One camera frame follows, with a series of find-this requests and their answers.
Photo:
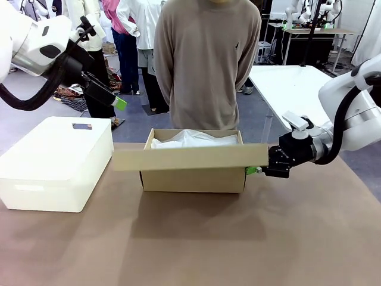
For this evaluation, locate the white curtain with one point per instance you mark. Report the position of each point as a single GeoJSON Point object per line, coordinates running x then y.
{"type": "Point", "coordinates": [370, 26]}

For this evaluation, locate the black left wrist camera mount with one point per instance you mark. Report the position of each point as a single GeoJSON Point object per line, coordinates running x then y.
{"type": "Point", "coordinates": [87, 26]}

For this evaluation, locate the person white shirt grey skirt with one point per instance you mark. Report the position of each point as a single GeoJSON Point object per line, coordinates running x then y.
{"type": "Point", "coordinates": [143, 18]}

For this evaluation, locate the patterned clothes pile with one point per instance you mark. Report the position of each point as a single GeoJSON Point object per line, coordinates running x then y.
{"type": "Point", "coordinates": [67, 93]}

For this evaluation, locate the brown table black frame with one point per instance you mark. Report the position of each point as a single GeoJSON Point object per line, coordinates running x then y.
{"type": "Point", "coordinates": [323, 44]}

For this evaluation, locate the white table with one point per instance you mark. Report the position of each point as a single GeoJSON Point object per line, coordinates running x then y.
{"type": "Point", "coordinates": [282, 89]}

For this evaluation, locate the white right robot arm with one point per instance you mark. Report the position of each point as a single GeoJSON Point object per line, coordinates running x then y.
{"type": "Point", "coordinates": [357, 125]}

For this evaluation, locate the person's left forearm beige sleeve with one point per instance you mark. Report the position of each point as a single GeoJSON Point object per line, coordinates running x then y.
{"type": "Point", "coordinates": [247, 74]}

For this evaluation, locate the clear table leg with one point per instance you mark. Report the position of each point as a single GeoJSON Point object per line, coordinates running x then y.
{"type": "Point", "coordinates": [268, 128]}

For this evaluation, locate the person's right forearm beige sleeve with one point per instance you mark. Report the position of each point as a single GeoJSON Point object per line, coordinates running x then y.
{"type": "Point", "coordinates": [163, 86]}

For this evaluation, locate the black stand base plate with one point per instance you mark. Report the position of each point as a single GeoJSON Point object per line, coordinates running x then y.
{"type": "Point", "coordinates": [154, 109]}

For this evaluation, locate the person white jacket black trousers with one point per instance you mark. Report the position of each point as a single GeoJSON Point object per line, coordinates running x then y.
{"type": "Point", "coordinates": [101, 62]}

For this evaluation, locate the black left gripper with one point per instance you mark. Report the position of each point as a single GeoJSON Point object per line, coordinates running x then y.
{"type": "Point", "coordinates": [95, 88]}

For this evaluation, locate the white drawer unit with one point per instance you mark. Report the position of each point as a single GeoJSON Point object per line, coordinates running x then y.
{"type": "Point", "coordinates": [263, 52]}

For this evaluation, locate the person pink shirt blue jeans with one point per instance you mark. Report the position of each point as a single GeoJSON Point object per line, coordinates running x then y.
{"type": "Point", "coordinates": [126, 59]}

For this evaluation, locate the white tissue paper sheet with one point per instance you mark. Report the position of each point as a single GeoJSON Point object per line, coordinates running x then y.
{"type": "Point", "coordinates": [193, 138]}

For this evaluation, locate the white plastic storage box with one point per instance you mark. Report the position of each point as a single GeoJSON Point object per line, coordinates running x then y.
{"type": "Point", "coordinates": [53, 161]}

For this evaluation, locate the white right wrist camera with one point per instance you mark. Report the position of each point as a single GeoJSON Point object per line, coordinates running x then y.
{"type": "Point", "coordinates": [297, 123]}

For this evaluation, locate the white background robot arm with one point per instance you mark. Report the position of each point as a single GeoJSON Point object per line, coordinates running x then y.
{"type": "Point", "coordinates": [293, 12]}
{"type": "Point", "coordinates": [332, 12]}

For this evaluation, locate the black vertical pole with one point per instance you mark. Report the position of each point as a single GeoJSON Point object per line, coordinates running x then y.
{"type": "Point", "coordinates": [311, 35]}

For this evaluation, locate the cardboard shoe box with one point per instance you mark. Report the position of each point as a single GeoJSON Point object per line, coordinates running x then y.
{"type": "Point", "coordinates": [193, 180]}

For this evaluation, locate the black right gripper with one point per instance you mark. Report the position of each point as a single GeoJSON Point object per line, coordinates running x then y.
{"type": "Point", "coordinates": [291, 155]}

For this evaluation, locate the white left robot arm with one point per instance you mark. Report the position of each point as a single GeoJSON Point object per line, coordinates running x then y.
{"type": "Point", "coordinates": [29, 38]}

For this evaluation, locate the person in beige sweater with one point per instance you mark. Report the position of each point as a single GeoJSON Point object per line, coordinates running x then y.
{"type": "Point", "coordinates": [208, 59]}

